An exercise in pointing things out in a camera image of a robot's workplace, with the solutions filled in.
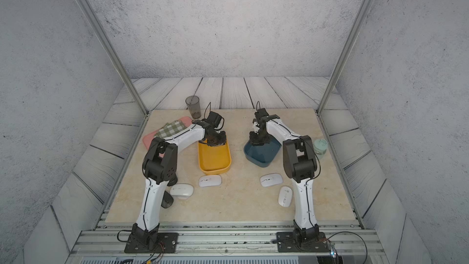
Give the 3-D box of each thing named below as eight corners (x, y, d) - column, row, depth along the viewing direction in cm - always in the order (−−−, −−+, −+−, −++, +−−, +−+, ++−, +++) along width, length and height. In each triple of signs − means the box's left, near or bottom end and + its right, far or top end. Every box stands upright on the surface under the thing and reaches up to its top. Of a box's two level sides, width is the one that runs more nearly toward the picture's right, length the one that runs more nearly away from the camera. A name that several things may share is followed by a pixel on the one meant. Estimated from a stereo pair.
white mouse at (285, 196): (279, 207, 84) (279, 205, 82) (276, 187, 90) (277, 185, 88) (294, 207, 84) (295, 205, 82) (290, 187, 90) (291, 185, 88)
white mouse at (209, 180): (198, 186, 91) (197, 184, 89) (200, 177, 94) (199, 175, 92) (221, 186, 91) (220, 184, 89) (221, 177, 94) (221, 175, 92)
